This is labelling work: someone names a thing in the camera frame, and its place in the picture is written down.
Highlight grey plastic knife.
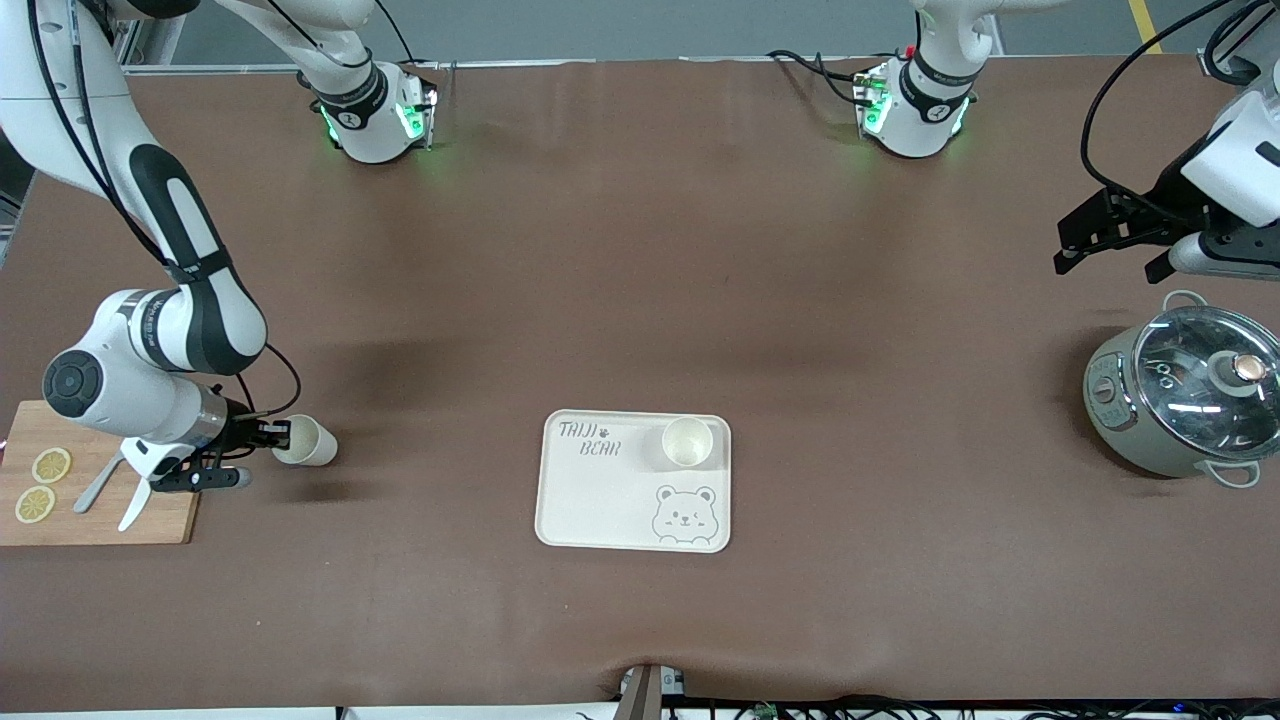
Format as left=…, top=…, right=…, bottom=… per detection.
left=73, top=450, right=126, bottom=515

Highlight bamboo cutting board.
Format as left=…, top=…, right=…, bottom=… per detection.
left=0, top=400, right=201, bottom=547

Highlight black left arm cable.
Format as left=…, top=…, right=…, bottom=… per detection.
left=1080, top=0, right=1280, bottom=216

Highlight black left arm base cables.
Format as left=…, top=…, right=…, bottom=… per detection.
left=767, top=48, right=871, bottom=107

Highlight aluminium frame profile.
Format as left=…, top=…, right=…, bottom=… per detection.
left=100, top=0, right=191, bottom=76
left=1198, top=0, right=1280, bottom=86

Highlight white plastic knife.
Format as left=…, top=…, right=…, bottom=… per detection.
left=118, top=478, right=153, bottom=533

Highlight cream tray with bear print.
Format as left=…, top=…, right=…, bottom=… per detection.
left=534, top=409, right=733, bottom=554

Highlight sage green electric cooking pot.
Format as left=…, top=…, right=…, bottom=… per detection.
left=1083, top=290, right=1280, bottom=489

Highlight black right arm base cable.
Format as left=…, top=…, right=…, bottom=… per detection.
left=375, top=0, right=421, bottom=69

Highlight glass pot lid with knob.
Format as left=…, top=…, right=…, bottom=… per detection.
left=1133, top=306, right=1280, bottom=463

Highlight white plastic cup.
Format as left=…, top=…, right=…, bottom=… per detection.
left=661, top=416, right=716, bottom=470
left=272, top=413, right=339, bottom=468

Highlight silver table edge rail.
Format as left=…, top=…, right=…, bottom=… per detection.
left=120, top=57, right=906, bottom=78

